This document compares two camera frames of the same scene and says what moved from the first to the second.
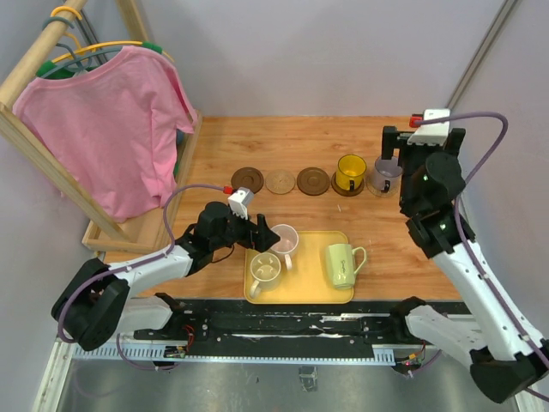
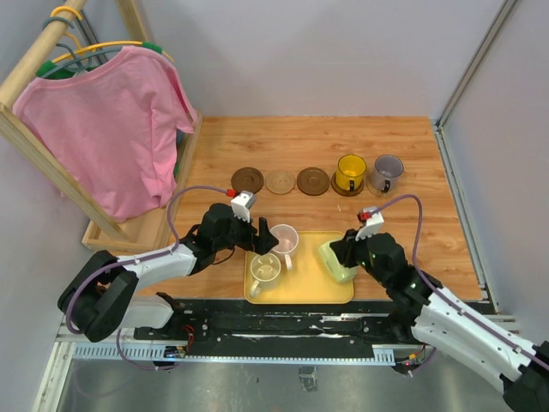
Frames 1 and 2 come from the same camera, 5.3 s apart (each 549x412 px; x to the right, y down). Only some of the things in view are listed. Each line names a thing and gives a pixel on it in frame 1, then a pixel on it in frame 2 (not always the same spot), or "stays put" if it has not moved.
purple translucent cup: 388,174 stays put
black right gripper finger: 389,140 to 346,249
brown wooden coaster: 344,192 stays put
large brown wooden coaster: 247,178 stays put
